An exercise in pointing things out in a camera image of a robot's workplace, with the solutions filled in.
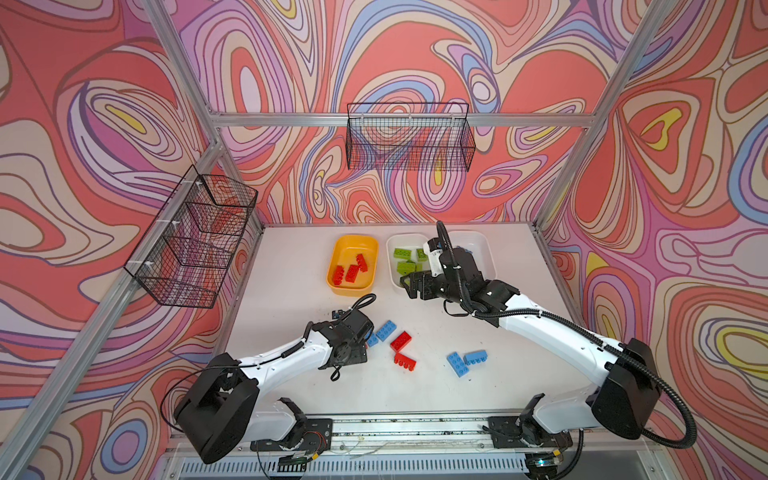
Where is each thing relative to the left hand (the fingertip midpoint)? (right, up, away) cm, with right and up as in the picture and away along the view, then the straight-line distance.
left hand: (353, 354), depth 86 cm
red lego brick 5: (+15, -1, -2) cm, 15 cm away
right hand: (+18, +21, -6) cm, 28 cm away
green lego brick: (+15, +30, +22) cm, 40 cm away
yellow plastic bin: (-6, +30, +25) cm, 40 cm away
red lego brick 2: (-7, +22, +16) cm, 28 cm away
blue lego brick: (+6, +3, +2) cm, 7 cm away
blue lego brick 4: (+35, 0, -2) cm, 35 cm away
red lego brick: (+1, +26, +20) cm, 33 cm away
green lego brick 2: (+16, +24, +15) cm, 33 cm away
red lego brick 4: (+14, +4, +1) cm, 14 cm away
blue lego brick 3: (+30, -2, -2) cm, 30 cm away
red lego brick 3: (-2, +22, +18) cm, 29 cm away
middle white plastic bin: (+18, +34, +22) cm, 44 cm away
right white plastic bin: (+43, +34, +23) cm, 59 cm away
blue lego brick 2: (+10, +6, +4) cm, 12 cm away
